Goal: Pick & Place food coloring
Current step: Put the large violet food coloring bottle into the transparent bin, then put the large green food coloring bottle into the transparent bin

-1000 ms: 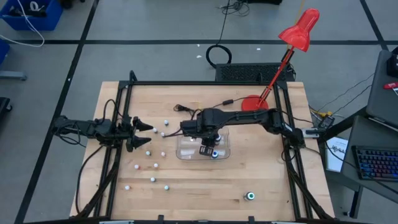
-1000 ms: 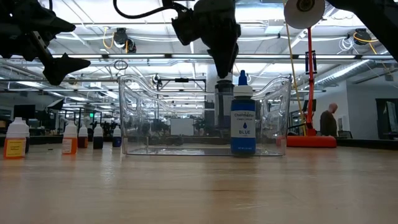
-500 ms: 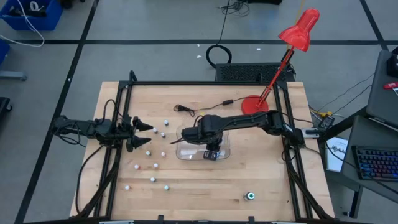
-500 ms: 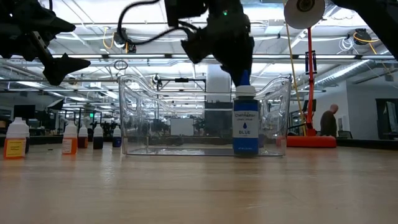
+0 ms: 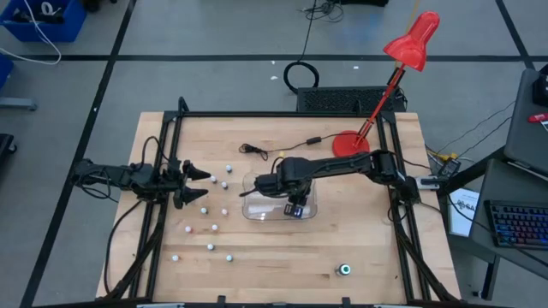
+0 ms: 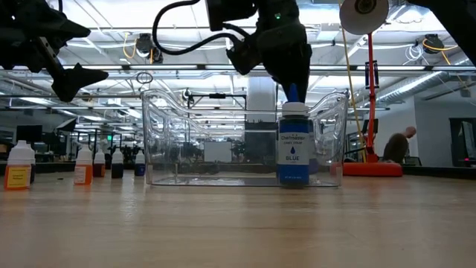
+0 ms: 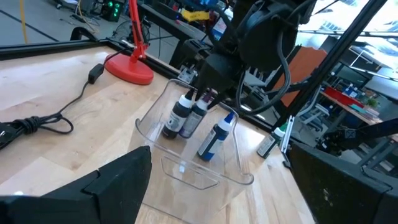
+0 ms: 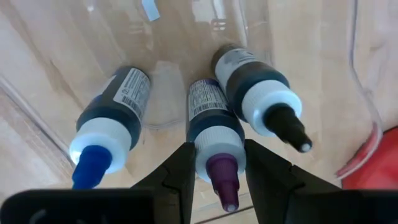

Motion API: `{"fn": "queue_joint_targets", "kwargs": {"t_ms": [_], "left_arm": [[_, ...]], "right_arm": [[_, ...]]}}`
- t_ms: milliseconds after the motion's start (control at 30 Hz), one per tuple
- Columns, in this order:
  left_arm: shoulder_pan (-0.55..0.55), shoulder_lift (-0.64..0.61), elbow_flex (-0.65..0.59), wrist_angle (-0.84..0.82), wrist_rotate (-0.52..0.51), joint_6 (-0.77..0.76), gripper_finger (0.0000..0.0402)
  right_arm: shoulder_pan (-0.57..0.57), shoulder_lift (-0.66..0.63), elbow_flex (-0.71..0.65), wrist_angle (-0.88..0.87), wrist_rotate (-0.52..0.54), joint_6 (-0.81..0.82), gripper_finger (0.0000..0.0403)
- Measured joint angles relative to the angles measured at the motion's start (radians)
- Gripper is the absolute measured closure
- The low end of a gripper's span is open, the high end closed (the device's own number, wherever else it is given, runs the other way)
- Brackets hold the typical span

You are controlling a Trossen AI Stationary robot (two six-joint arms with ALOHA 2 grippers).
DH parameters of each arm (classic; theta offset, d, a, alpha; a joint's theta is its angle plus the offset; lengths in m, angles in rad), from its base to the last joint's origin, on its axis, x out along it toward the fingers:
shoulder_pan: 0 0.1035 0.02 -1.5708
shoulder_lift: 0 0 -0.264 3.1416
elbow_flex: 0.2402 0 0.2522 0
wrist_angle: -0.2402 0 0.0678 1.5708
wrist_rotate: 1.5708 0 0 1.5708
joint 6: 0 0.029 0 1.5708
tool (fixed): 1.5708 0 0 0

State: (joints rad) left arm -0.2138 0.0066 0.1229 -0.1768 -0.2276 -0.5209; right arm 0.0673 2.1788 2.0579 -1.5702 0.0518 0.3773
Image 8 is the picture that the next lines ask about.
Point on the red desk lamp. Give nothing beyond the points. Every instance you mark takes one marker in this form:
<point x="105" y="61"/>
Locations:
<point x="379" y="165"/>

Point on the large blue-capped food coloring bottle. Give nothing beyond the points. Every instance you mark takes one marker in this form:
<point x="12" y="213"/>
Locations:
<point x="105" y="112"/>

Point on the clear plastic bin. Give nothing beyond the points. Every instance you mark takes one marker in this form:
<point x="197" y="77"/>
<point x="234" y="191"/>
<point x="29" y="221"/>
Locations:
<point x="174" y="46"/>

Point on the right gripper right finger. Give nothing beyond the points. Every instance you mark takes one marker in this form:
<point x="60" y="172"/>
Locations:
<point x="280" y="193"/>

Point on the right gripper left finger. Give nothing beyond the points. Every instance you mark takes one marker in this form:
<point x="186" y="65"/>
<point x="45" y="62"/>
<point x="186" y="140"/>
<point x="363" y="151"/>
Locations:
<point x="161" y="193"/>

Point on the blue label bottle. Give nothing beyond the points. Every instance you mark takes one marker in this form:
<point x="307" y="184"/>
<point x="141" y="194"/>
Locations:
<point x="214" y="124"/>

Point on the large black-capped food coloring bottle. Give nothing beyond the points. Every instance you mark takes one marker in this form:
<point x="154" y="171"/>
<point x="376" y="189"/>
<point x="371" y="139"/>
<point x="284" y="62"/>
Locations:
<point x="255" y="81"/>

